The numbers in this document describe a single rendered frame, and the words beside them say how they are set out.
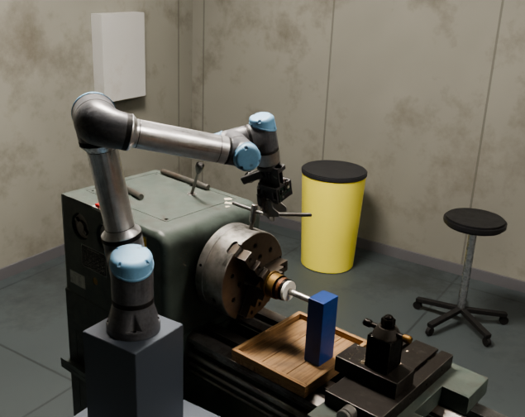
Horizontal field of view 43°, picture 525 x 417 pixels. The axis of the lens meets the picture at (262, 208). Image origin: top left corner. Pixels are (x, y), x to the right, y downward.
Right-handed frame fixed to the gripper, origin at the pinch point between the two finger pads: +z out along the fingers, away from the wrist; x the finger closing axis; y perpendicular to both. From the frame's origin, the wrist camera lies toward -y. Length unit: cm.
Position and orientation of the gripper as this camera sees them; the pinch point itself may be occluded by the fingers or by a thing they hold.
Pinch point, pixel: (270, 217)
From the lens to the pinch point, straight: 212.6
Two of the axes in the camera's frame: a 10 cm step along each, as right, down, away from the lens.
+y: 7.6, 2.5, -6.0
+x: 6.4, -4.7, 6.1
